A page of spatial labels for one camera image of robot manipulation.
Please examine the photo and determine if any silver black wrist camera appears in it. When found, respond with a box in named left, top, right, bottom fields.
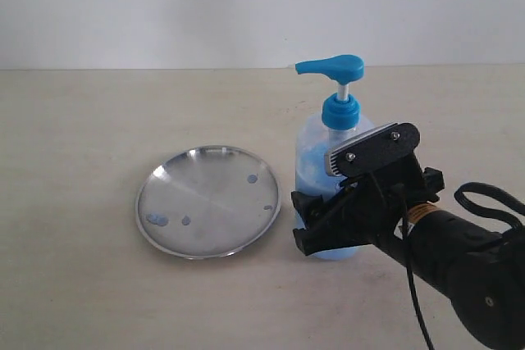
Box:
left=324, top=122, right=420, bottom=178

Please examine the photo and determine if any black cable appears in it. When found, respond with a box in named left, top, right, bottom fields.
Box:
left=399, top=182, right=525, bottom=350

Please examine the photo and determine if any round stainless steel plate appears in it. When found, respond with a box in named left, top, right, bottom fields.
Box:
left=135, top=145, right=282, bottom=260

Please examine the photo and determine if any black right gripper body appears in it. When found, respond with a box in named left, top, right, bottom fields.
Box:
left=308, top=152, right=439, bottom=252

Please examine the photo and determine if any blue soap pump bottle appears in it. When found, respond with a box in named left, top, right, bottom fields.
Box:
left=294, top=53, right=375, bottom=263

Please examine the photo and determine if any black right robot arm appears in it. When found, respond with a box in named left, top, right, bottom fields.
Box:
left=291, top=154, right=524, bottom=349

